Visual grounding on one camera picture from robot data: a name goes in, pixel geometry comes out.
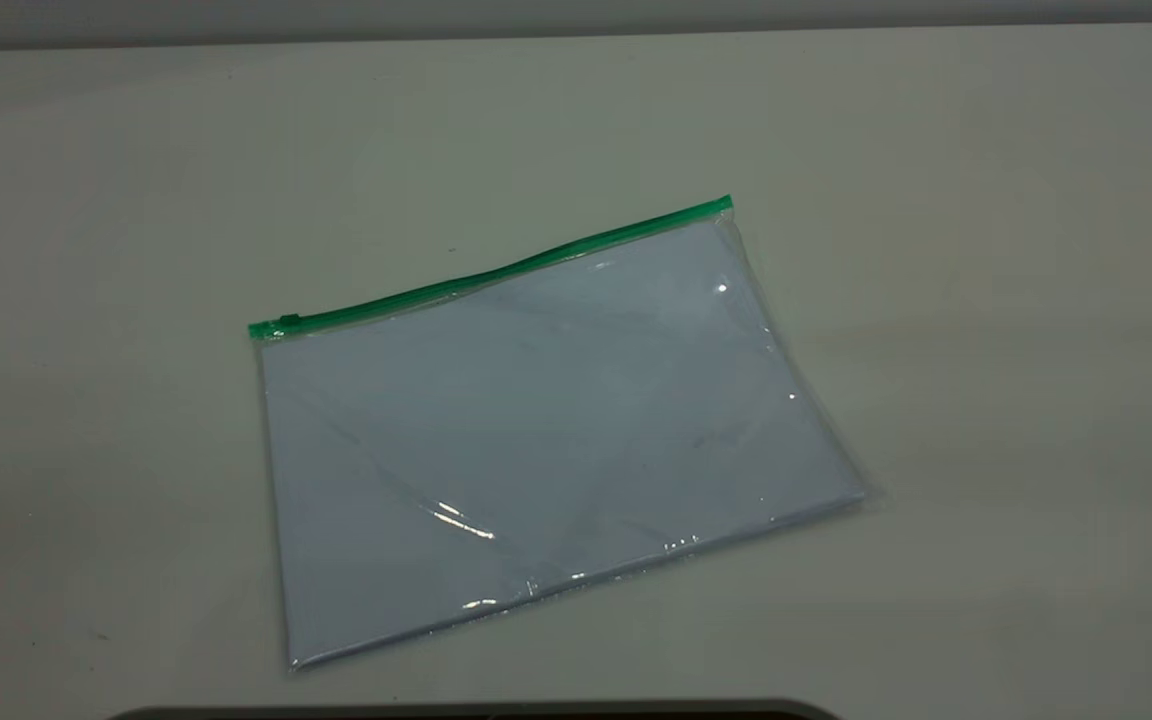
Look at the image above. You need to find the clear plastic zipper bag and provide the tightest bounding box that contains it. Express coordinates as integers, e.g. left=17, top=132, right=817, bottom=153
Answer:
left=247, top=195, right=875, bottom=672

